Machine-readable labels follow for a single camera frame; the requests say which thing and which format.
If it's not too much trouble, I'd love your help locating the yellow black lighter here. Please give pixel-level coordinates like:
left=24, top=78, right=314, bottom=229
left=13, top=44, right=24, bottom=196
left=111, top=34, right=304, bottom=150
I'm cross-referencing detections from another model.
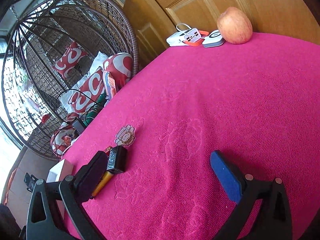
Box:
left=90, top=171, right=113, bottom=199

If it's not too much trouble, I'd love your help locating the white cardboard tray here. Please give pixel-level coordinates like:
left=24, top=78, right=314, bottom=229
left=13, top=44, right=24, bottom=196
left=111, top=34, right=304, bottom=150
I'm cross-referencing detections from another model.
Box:
left=46, top=159, right=74, bottom=183

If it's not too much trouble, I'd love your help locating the black charger plug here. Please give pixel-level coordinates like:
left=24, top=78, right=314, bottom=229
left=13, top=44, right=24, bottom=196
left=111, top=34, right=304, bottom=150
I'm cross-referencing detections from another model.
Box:
left=106, top=146, right=127, bottom=174

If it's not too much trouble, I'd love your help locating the black power adapter on chair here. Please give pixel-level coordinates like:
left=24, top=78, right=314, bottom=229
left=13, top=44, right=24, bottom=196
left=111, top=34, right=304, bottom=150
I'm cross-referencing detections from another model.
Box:
left=72, top=118, right=86, bottom=135

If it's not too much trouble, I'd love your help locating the cartoon sticker figure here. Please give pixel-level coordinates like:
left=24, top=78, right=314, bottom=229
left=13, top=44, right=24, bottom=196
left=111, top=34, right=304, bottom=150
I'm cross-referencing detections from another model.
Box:
left=114, top=125, right=136, bottom=146

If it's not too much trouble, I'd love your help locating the pink red tablecloth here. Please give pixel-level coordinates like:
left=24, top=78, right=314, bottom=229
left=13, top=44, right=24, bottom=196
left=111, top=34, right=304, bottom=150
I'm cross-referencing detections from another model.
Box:
left=65, top=33, right=319, bottom=239

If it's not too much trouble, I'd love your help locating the red white back cushion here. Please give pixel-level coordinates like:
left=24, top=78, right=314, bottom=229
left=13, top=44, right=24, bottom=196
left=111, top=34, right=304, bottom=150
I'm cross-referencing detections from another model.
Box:
left=68, top=68, right=105, bottom=113

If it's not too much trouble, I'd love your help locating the plaid colourful cushion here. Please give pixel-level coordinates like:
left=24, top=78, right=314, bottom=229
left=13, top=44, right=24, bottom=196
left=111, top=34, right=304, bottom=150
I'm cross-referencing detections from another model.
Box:
left=103, top=71, right=118, bottom=100

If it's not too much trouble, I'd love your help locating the wicker hanging egg chair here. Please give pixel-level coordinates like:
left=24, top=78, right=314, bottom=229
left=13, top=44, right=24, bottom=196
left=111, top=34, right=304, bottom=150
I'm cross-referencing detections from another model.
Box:
left=1, top=0, right=139, bottom=160

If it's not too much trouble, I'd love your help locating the red white seat cushion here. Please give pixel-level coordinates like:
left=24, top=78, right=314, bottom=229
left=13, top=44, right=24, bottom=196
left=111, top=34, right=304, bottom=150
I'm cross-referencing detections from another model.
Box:
left=103, top=53, right=133, bottom=88

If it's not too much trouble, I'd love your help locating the red white headrest pillow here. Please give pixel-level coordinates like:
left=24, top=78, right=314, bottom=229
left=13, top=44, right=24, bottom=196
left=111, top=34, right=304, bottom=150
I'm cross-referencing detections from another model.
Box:
left=52, top=41, right=88, bottom=80

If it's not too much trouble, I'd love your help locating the white round charger puck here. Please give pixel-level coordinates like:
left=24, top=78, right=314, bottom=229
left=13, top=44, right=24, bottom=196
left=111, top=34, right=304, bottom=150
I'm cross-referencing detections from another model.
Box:
left=202, top=30, right=225, bottom=48

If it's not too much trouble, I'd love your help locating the wooden door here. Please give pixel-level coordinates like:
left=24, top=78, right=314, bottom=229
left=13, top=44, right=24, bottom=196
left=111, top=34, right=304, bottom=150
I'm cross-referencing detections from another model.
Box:
left=121, top=0, right=319, bottom=66

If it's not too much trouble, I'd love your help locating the black cable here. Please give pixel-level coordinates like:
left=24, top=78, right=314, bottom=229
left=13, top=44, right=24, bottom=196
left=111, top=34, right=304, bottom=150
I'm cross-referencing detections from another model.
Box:
left=55, top=88, right=106, bottom=131

